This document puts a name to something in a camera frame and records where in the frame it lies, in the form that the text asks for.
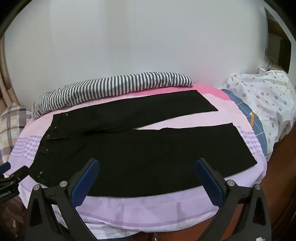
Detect grey striped blanket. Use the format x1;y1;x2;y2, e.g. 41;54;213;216
32;72;193;119

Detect pink and purple bedsheet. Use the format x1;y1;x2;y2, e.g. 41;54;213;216
9;83;268;233

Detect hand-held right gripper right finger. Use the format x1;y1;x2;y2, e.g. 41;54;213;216
195;158;272;241

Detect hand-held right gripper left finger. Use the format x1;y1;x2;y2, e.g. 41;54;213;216
27;158;100;241

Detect white quilt with coloured shapes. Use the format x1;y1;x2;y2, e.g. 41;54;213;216
221;70;296;161

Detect beige patterned curtain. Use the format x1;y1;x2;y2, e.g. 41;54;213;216
0;37;19;109

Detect blue checked cloth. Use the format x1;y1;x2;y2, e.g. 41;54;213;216
221;89;269;162

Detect wall-mounted television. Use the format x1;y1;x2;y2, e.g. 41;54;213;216
264;7;292;74

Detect black pants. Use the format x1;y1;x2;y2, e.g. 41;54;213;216
32;90;258;197

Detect plaid pillow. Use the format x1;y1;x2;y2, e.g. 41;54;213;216
0;103;33;166

